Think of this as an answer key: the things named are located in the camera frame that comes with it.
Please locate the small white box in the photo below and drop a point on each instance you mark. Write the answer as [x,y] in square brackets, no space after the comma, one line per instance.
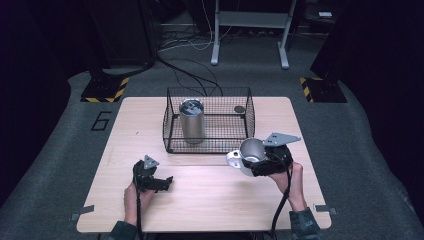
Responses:
[325,14]

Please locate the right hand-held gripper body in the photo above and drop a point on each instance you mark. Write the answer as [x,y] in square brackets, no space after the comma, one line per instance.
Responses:
[276,158]

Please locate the steel tumbler with lid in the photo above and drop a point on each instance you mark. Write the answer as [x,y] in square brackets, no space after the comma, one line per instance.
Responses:
[192,121]

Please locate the person's left hand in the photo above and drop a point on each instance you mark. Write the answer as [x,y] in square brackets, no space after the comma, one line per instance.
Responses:
[133,203]

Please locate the black striped stand base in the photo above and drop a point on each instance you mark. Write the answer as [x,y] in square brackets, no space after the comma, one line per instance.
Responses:
[106,89]
[321,90]

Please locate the grey table edge bracket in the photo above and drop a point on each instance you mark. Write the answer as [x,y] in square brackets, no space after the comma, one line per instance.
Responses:
[325,209]
[81,212]

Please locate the person's right hand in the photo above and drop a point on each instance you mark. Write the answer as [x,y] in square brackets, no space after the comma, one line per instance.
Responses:
[293,186]

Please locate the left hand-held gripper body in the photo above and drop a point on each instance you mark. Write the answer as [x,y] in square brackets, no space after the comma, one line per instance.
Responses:
[145,173]

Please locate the dark round disc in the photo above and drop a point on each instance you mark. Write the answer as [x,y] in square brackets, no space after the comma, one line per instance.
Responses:
[239,109]

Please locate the white metal stand frame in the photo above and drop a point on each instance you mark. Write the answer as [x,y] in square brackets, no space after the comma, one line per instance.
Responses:
[253,20]

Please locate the black cabinet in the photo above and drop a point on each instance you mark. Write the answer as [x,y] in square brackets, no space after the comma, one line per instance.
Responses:
[121,31]

